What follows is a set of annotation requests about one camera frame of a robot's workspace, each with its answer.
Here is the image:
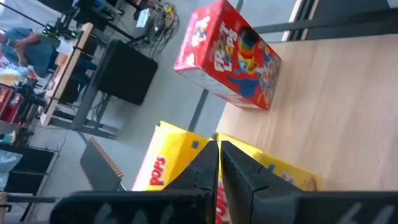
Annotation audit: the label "wooden top desk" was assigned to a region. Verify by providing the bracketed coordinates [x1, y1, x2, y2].
[39, 22, 96, 128]

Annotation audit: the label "tangled floor cables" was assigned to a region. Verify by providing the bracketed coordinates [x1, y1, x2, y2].
[133, 0, 181, 58]

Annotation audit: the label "hazard-striped dark panel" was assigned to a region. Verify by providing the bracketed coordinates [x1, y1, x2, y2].
[79, 138, 124, 191]

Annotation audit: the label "person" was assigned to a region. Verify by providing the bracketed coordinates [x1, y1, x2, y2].
[0, 27, 60, 78]

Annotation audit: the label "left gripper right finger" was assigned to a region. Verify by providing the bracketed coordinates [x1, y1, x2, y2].
[221, 141, 302, 224]

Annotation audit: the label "red storage bin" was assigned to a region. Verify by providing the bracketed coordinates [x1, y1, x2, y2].
[0, 86, 24, 125]

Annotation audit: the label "black box under desk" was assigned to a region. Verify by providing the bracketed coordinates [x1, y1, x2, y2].
[92, 39, 159, 106]

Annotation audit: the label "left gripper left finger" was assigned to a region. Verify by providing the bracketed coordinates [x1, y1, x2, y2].
[164, 140, 220, 200]

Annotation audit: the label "red Froot Loops cereal box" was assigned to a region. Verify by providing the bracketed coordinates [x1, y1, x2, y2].
[174, 0, 282, 111]

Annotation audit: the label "black storage shelf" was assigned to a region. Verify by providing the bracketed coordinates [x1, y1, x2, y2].
[0, 141, 60, 195]

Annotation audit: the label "yellow Corn Pops cereal box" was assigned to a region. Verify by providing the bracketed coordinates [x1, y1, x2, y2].
[132, 120, 210, 192]
[215, 132, 323, 224]

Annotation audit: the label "wooden shelf with black frame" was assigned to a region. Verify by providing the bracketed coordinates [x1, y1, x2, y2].
[215, 9, 398, 192]

